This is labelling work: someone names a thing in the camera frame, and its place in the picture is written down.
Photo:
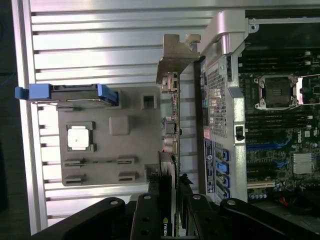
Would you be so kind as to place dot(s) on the CPU socket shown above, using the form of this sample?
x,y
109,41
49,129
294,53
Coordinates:
x,y
275,91

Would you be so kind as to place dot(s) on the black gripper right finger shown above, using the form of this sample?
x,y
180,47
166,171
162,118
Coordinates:
x,y
205,220

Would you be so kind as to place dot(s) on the metal socket cover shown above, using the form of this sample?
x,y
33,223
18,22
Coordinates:
x,y
300,82

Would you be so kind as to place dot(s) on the open black PC case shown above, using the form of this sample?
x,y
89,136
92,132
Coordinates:
x,y
237,100

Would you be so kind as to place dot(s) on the hard disk in blue carrier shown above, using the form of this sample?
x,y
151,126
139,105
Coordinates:
x,y
75,96

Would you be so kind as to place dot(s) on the silver chipset heatsink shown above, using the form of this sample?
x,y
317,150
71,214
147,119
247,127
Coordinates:
x,y
303,162

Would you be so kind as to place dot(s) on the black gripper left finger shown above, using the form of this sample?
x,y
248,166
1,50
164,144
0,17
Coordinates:
x,y
100,215

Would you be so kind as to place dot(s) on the grey plastic parts rack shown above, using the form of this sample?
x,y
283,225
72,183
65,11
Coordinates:
x,y
125,155

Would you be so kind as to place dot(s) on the blue expansion slot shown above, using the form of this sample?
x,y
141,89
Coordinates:
x,y
265,146

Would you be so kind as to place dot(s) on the silver CPU chip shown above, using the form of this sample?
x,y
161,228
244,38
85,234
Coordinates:
x,y
77,137

